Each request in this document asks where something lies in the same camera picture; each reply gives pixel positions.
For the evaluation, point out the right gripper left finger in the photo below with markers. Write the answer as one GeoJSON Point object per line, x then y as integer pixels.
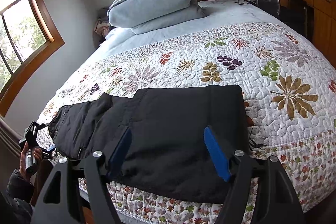
{"type": "Point", "coordinates": [119, 154]}

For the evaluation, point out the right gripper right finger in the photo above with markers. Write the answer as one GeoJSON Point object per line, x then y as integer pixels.
{"type": "Point", "coordinates": [219, 159]}

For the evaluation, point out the black pants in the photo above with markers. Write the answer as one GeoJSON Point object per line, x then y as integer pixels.
{"type": "Point", "coordinates": [167, 155]}

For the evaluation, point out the left forearm dark jacket sleeve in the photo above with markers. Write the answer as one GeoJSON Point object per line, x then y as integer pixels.
{"type": "Point", "coordinates": [15, 201]}

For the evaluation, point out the person's left hand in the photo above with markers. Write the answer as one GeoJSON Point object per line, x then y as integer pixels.
{"type": "Point", "coordinates": [26, 170]}

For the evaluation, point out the left wooden window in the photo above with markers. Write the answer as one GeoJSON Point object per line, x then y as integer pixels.
{"type": "Point", "coordinates": [28, 38]}

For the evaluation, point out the floral quilted bedspread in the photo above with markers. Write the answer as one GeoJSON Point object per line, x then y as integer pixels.
{"type": "Point", "coordinates": [288, 90]}

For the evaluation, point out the clothes pile beside bed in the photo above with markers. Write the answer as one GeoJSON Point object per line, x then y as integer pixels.
{"type": "Point", "coordinates": [102, 26]}

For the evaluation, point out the light blue folded duvet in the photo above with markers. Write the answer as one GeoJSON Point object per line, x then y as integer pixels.
{"type": "Point", "coordinates": [142, 16]}

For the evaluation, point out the wooden desk cabinet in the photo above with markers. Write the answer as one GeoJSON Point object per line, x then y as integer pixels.
{"type": "Point", "coordinates": [321, 26]}

